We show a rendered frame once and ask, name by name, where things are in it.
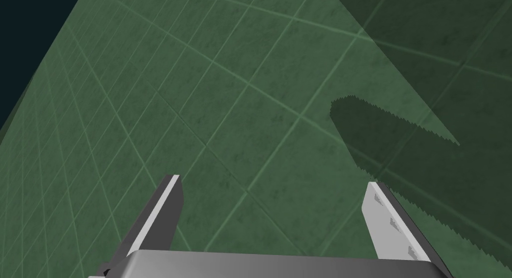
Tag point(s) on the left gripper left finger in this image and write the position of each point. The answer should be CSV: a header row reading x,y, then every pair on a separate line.
x,y
160,220

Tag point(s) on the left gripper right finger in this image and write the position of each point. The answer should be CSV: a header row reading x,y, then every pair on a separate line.
x,y
394,228

